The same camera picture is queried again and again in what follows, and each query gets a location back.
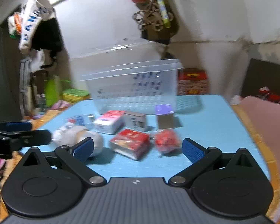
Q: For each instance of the white red tissue pack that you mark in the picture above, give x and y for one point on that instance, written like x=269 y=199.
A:
x=107 y=123

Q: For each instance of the dark wooden headboard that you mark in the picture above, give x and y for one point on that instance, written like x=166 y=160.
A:
x=263 y=79

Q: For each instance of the green lidded yellow basket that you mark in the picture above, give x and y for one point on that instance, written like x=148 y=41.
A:
x=74 y=95

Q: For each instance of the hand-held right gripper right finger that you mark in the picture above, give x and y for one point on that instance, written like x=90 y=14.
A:
x=192 y=150

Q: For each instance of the purple box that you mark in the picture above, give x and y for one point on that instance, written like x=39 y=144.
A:
x=164 y=117

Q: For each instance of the green paper bag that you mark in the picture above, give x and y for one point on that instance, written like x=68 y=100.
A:
x=51 y=91

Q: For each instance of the red carton box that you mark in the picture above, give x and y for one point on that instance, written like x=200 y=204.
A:
x=192 y=81

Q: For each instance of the clear plastic basket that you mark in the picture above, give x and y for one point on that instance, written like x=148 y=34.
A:
x=130 y=91

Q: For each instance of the red packet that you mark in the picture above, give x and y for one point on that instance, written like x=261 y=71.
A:
x=166 y=141

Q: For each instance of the black garment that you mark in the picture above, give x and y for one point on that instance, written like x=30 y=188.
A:
x=49 y=37

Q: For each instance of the red plaid pillow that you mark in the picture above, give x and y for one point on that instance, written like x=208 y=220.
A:
x=275 y=96

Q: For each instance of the small clear plastic packet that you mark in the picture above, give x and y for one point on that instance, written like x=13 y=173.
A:
x=80 y=120

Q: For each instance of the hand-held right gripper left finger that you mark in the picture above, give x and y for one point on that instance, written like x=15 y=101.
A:
x=82 y=150

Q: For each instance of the brown hanging bag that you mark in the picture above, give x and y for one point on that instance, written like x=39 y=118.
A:
x=158 y=35

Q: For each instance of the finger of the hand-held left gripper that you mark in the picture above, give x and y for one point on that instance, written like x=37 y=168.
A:
x=16 y=126
x=32 y=138

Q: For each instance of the orange white plastic bag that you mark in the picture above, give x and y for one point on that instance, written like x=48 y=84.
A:
x=14 y=24

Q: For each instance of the pink blanket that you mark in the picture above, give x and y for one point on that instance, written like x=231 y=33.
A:
x=268 y=126

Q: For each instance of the white plush toy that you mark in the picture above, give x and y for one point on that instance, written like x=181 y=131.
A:
x=67 y=135

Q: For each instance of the small grey box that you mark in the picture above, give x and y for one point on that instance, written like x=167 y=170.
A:
x=136 y=121

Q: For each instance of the purple floral blanket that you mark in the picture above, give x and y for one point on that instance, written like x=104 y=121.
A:
x=60 y=105

